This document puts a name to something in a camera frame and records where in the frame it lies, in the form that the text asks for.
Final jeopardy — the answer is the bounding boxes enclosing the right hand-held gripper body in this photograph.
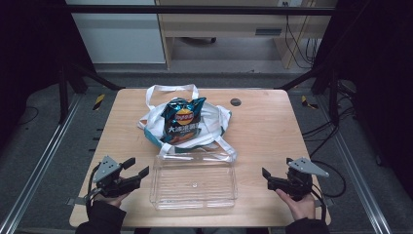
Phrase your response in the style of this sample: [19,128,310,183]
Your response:
[267,157,330,202]

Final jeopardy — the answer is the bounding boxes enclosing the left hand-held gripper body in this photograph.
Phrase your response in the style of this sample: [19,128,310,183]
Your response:
[92,155,142,199]

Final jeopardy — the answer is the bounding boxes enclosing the clear plastic tray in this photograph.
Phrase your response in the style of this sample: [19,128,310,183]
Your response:
[149,152,239,211]

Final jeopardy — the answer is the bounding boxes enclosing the dark blue chip bag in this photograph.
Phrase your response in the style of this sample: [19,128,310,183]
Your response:
[160,97,207,146]

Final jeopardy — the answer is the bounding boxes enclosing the white tote bag teal trim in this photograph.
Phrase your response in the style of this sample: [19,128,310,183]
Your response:
[136,83,239,164]

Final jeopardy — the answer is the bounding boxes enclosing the person's left hand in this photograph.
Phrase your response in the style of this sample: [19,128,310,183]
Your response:
[93,190,131,209]

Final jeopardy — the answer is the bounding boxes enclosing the person's right hand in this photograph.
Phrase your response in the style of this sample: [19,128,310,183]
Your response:
[275,188,317,222]

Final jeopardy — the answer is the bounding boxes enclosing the yellow black tape strip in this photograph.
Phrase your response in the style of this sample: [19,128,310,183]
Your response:
[300,95,319,110]
[93,93,106,111]

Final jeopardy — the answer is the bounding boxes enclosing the black metal stand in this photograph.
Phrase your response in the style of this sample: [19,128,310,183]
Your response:
[56,58,127,125]
[278,62,343,127]

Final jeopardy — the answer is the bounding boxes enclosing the dark curtain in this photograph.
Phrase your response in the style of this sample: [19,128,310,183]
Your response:
[313,0,413,196]
[0,0,95,147]

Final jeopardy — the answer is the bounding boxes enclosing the white cabinet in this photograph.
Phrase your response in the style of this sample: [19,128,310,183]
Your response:
[64,0,167,65]

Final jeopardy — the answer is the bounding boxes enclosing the light wooden desk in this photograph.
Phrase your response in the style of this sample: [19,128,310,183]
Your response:
[155,0,339,70]

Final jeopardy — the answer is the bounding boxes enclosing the left hand-held gripper cable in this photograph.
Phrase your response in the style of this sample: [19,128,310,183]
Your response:
[85,162,102,213]

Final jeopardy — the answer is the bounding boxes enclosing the hand-held gripper cable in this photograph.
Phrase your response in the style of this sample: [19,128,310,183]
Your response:
[85,162,102,213]
[310,159,348,222]

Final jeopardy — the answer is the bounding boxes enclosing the right hand-held gripper cable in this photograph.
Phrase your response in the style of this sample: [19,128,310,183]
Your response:
[310,159,348,222]

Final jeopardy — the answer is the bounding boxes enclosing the bundle of black floor cables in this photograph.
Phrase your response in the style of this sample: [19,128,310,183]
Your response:
[301,105,357,159]

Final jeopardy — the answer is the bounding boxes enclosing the aluminium floor rail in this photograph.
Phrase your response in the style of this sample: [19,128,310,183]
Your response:
[332,130,394,234]
[0,93,84,234]

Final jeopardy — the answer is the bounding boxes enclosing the black cables under desk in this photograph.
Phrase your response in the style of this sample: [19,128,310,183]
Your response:
[283,14,321,70]

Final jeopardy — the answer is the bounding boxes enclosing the black horizontal frame bar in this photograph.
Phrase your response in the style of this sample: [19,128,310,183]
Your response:
[63,4,336,17]

